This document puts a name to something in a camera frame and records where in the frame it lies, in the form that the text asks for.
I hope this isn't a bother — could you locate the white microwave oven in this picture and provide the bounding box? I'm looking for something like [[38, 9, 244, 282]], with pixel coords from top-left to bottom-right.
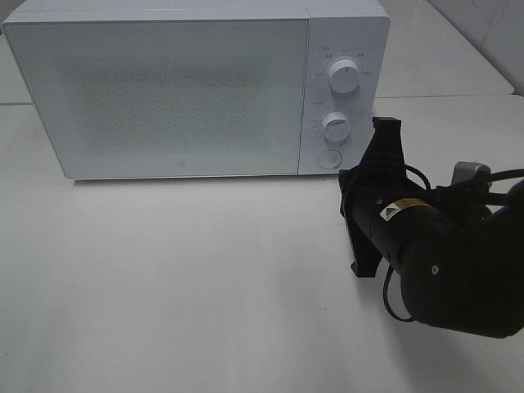
[[2, 1, 391, 180]]

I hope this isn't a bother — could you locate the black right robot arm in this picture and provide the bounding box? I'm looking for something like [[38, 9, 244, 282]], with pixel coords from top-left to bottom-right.
[[339, 117, 523, 338]]

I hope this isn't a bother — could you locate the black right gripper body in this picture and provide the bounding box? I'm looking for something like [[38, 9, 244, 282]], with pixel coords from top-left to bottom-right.
[[339, 161, 407, 278]]

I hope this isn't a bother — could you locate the white microwave knob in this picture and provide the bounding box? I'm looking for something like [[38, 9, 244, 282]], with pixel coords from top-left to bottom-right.
[[327, 57, 360, 94], [321, 112, 351, 142]]

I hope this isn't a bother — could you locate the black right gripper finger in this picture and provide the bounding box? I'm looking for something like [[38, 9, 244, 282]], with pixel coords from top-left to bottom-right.
[[360, 116, 404, 165]]

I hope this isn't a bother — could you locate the round white door button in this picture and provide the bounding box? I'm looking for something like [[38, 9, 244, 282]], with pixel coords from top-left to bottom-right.
[[317, 150, 343, 169]]

